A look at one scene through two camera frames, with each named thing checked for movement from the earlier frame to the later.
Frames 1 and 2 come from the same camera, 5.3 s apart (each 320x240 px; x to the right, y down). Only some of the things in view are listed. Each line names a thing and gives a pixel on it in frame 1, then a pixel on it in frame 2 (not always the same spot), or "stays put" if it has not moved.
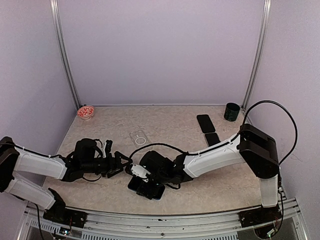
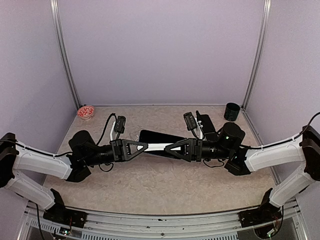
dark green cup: [231, 112] stays put
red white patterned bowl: [85, 112] stays put
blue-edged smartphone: [150, 190] -> [157, 142]
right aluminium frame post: [266, 13] stays put
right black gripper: [145, 190] -> [193, 149]
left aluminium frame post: [55, 10] stays put
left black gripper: [112, 167] -> [121, 149]
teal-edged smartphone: [212, 138] stays put
